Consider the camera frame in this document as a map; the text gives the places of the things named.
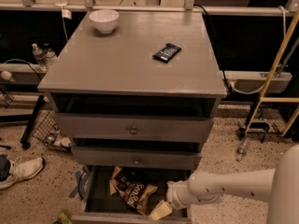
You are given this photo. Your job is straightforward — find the brown chip bag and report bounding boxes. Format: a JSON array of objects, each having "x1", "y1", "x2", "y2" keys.
[{"x1": 109, "y1": 166, "x2": 158, "y2": 215}]

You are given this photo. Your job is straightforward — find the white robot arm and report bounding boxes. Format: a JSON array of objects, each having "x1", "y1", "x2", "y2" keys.
[{"x1": 149, "y1": 145, "x2": 299, "y2": 224}]

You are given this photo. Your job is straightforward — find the grey middle drawer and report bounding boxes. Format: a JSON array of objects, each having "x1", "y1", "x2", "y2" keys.
[{"x1": 72, "y1": 147, "x2": 201, "y2": 170}]

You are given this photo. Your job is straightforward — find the grey open bottom drawer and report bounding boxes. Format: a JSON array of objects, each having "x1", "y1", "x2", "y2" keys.
[{"x1": 72, "y1": 166, "x2": 192, "y2": 224}]

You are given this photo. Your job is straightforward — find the grey top drawer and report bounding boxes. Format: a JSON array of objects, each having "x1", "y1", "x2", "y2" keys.
[{"x1": 53, "y1": 113, "x2": 214, "y2": 143}]

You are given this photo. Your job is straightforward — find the grey wooden drawer cabinet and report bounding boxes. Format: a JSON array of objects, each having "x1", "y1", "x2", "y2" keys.
[{"x1": 37, "y1": 10, "x2": 228, "y2": 173}]

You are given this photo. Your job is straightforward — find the blue tape cross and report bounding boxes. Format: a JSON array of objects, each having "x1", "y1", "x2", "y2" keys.
[{"x1": 69, "y1": 169, "x2": 89, "y2": 200}]

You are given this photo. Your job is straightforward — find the plastic bottle on floor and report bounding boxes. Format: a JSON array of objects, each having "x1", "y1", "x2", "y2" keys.
[{"x1": 235, "y1": 138, "x2": 250, "y2": 161}]

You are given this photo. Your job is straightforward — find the green snack package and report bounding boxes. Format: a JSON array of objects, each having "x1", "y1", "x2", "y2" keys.
[{"x1": 52, "y1": 211, "x2": 73, "y2": 224}]

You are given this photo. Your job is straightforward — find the white sneaker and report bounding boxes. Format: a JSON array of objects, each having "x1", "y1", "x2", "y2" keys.
[{"x1": 0, "y1": 155, "x2": 45, "y2": 189}]

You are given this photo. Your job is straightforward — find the black metal bar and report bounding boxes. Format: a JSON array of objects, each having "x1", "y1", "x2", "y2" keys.
[{"x1": 21, "y1": 95, "x2": 45, "y2": 149}]

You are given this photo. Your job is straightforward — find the black snack bar wrapper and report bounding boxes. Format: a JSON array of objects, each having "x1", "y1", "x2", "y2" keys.
[{"x1": 152, "y1": 43, "x2": 181, "y2": 63}]

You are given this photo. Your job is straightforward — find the clear plastic water bottle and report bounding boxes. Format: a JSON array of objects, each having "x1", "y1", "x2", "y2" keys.
[{"x1": 32, "y1": 43, "x2": 48, "y2": 71}]

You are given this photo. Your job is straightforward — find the white ceramic bowl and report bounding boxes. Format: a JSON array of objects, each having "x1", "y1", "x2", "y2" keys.
[{"x1": 89, "y1": 9, "x2": 120, "y2": 34}]

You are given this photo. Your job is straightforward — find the metal railing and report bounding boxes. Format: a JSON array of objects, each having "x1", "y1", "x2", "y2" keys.
[{"x1": 0, "y1": 0, "x2": 299, "y2": 17}]

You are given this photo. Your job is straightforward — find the wire mesh basket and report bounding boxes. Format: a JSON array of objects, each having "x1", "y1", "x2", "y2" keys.
[{"x1": 32, "y1": 111, "x2": 71, "y2": 152}]

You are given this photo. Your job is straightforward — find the black cable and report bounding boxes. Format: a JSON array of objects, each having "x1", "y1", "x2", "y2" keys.
[{"x1": 193, "y1": 4, "x2": 232, "y2": 95}]

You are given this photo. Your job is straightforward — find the white cable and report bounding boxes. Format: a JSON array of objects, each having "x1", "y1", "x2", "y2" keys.
[{"x1": 229, "y1": 5, "x2": 288, "y2": 95}]

